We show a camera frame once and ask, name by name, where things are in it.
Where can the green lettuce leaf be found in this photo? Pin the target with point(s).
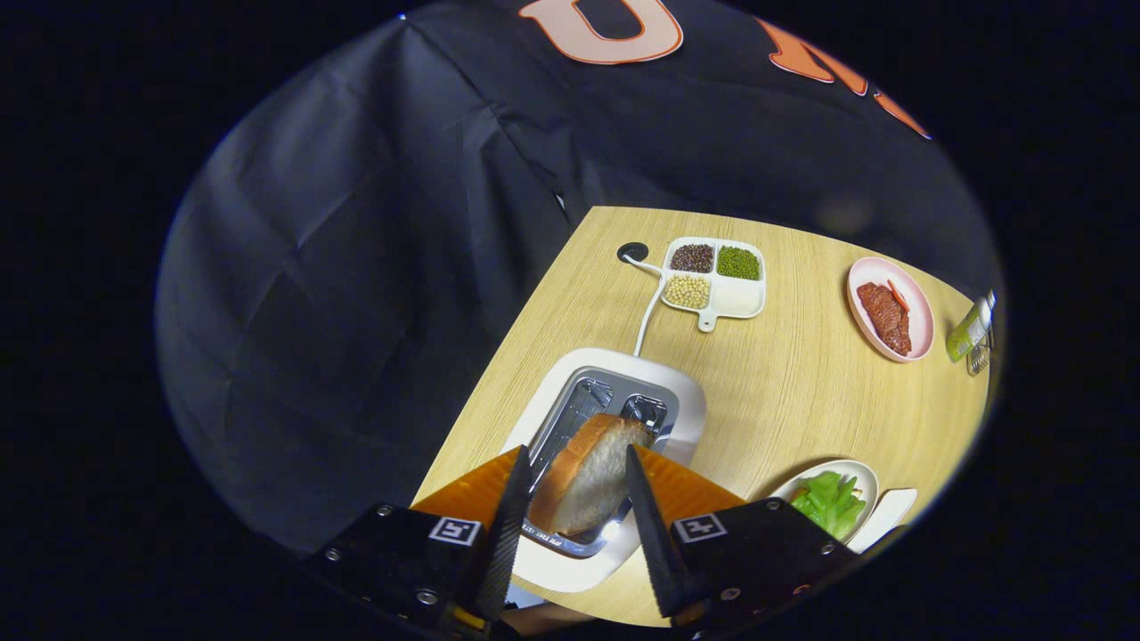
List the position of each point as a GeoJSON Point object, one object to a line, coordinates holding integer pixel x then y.
{"type": "Point", "coordinates": [828, 507]}

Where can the white square plate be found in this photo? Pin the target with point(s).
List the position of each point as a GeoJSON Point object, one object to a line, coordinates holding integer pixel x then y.
{"type": "Point", "coordinates": [891, 512]}

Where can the silver green drink bottle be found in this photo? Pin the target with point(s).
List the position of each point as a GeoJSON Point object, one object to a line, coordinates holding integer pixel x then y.
{"type": "Point", "coordinates": [966, 334]}

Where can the black backdrop cloth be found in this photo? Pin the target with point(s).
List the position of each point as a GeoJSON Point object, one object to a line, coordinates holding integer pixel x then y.
{"type": "Point", "coordinates": [356, 312]}

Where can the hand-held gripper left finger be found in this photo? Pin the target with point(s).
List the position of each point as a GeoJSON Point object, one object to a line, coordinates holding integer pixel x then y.
{"type": "Point", "coordinates": [508, 534]}

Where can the pink plate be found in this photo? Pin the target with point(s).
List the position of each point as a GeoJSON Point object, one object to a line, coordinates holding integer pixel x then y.
{"type": "Point", "coordinates": [917, 325]}

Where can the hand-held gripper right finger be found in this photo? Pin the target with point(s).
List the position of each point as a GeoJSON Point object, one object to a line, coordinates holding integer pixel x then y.
{"type": "Point", "coordinates": [655, 543]}

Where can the white toaster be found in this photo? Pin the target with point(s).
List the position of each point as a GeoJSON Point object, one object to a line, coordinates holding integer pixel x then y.
{"type": "Point", "coordinates": [570, 570]}

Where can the brown crust bread slice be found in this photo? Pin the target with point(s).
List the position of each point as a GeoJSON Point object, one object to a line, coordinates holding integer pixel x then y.
{"type": "Point", "coordinates": [592, 476]}

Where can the white divided bean dish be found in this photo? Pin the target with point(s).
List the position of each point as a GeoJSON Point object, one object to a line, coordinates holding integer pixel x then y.
{"type": "Point", "coordinates": [739, 298]}

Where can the red sausage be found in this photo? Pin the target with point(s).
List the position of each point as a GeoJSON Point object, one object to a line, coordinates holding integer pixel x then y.
{"type": "Point", "coordinates": [897, 294]}

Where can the white round plate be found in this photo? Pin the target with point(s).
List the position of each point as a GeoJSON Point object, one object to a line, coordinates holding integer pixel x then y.
{"type": "Point", "coordinates": [864, 481]}

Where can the dark red meat slice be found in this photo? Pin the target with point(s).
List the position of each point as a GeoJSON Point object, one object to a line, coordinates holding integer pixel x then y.
{"type": "Point", "coordinates": [886, 316]}

